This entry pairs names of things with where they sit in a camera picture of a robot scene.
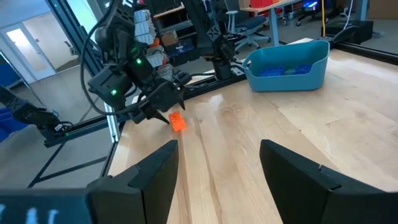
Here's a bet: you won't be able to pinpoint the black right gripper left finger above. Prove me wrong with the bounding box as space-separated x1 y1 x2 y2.
86 139 180 224

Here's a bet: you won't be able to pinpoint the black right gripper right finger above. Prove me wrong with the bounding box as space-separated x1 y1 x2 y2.
259 139 398 224

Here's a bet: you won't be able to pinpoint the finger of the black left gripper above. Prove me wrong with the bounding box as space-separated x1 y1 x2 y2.
177 88 187 111
144 105 170 125

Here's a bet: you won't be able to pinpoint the orange toy block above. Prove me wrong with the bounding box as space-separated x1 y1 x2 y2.
169 111 187 133

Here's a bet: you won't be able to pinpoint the long blue toy block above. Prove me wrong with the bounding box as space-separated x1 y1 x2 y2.
259 65 285 77

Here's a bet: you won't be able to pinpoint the short blue toy block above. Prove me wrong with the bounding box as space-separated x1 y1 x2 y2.
294 63 313 75

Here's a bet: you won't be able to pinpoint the blue box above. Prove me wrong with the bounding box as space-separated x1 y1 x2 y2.
164 39 195 58

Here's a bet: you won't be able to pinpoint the white stacked boxes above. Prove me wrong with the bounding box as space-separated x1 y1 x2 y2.
134 9 157 45

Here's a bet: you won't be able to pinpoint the storage shelf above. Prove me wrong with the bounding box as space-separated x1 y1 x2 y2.
133 0 200 83

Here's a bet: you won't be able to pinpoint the office chair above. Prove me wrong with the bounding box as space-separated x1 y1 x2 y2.
225 9 272 54

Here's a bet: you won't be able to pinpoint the blue plastic bin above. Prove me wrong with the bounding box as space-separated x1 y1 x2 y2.
241 39 331 93

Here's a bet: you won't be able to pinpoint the desk with blue legs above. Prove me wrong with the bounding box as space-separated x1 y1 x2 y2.
241 0 301 47

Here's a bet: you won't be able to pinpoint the red box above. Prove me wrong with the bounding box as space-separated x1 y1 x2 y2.
250 0 274 9

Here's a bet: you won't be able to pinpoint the white door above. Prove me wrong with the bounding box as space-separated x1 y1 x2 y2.
0 23 57 82

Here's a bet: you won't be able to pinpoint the blue storage crate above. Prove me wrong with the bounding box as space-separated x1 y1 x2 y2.
0 107 29 142

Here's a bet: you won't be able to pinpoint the black wheeled base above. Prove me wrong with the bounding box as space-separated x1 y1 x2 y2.
281 6 323 27

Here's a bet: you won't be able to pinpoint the blue cabinet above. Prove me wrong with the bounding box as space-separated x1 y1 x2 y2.
0 55 22 89

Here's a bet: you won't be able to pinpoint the black rounded device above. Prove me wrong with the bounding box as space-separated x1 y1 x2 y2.
332 26 360 44

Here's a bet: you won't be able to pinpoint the black equipment box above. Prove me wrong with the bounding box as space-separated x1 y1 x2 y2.
322 20 374 45

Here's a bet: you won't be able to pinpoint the tall aluminium frame post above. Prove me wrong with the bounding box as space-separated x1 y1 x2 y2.
46 0 121 143

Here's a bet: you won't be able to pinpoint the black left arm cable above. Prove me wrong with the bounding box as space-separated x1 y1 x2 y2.
80 0 150 116

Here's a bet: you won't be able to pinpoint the yellow floor cable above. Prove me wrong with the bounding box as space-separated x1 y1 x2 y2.
321 0 326 38

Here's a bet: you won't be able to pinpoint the white cable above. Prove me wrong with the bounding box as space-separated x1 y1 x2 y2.
343 0 354 30

